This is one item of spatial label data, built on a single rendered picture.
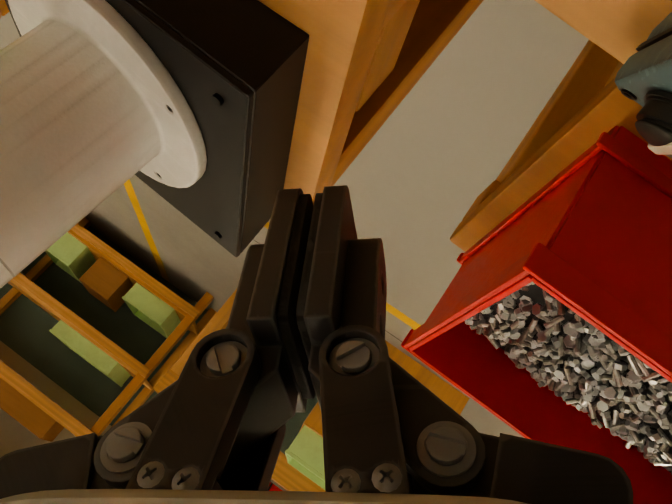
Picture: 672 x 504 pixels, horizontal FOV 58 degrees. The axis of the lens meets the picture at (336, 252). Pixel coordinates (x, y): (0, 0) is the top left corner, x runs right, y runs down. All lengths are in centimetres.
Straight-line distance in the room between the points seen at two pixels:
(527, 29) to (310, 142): 101
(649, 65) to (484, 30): 131
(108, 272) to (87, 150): 492
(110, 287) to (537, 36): 438
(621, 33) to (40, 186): 34
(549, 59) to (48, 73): 119
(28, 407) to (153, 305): 116
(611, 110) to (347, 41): 16
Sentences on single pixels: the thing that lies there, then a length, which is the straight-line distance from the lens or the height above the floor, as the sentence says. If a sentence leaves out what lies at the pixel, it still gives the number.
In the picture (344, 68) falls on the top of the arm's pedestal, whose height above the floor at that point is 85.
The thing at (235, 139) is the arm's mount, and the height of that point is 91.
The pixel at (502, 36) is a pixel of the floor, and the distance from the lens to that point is 149.
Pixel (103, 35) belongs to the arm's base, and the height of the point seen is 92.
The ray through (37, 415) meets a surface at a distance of 520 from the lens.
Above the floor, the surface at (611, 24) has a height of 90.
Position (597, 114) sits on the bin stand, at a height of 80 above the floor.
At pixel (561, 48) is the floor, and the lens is 145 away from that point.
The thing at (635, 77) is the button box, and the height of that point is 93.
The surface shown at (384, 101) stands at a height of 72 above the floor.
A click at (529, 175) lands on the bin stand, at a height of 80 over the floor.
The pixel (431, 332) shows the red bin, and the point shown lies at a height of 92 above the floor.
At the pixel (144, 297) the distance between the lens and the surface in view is 519.
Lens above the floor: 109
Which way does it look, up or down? 23 degrees down
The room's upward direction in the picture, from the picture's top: 143 degrees counter-clockwise
